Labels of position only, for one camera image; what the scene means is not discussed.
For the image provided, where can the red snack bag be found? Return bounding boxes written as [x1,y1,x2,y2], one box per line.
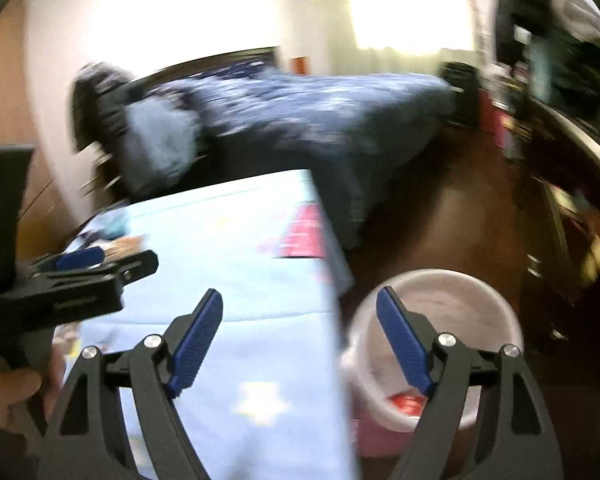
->
[389,392,427,417]

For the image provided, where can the pink white trash bin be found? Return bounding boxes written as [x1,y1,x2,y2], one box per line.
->
[341,269,524,458]

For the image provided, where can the person's left hand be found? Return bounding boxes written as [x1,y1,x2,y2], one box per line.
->
[0,344,66,432]

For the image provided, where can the clear teal plastic wrapper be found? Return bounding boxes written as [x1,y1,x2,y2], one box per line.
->
[87,207,130,240]

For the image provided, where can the orange gold candy wrappers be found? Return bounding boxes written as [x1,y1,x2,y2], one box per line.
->
[104,236,144,262]

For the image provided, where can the light blue star tablecloth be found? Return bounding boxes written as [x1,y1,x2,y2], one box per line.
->
[78,170,358,479]

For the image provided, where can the dark jackets pile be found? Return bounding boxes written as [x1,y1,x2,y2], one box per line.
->
[69,63,147,153]

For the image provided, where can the wooden wardrobe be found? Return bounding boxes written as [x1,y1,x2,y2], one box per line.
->
[0,0,76,261]

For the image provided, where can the bed with blue duvet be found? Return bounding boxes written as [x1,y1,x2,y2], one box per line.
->
[130,62,454,248]

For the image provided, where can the orange bedside box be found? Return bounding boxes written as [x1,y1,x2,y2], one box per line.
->
[290,56,311,76]

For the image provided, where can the red storage box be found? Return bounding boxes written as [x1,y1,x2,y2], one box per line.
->
[479,89,501,138]

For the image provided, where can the black suitcase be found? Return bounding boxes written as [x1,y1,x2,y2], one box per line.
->
[440,62,479,128]

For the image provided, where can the pale green curtains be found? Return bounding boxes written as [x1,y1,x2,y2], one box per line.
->
[294,0,483,75]

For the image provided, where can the cluttered clothes rack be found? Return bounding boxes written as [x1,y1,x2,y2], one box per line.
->
[492,0,600,344]

